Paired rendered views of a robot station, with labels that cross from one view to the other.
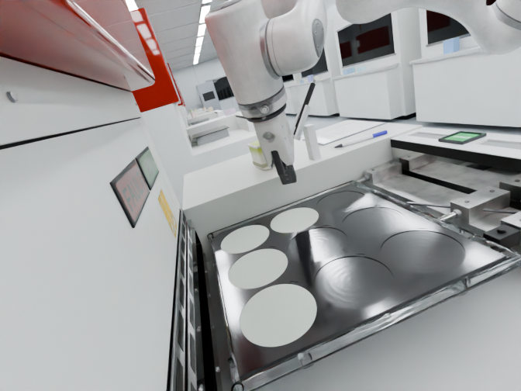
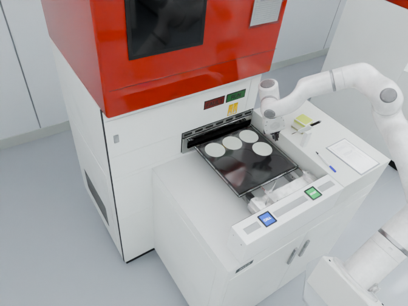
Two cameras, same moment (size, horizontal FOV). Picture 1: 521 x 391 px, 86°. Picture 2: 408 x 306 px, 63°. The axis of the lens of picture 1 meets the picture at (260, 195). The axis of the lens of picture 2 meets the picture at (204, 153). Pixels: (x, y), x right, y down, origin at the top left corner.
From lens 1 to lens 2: 136 cm
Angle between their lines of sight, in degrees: 54
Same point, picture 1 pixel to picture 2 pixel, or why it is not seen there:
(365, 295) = (222, 166)
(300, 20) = (264, 106)
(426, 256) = (239, 179)
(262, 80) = not seen: hidden behind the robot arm
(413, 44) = not seen: outside the picture
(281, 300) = (218, 150)
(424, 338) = (223, 186)
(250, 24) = (262, 94)
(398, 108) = not seen: outside the picture
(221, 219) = (259, 125)
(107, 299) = (185, 116)
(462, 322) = (229, 195)
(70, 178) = (193, 101)
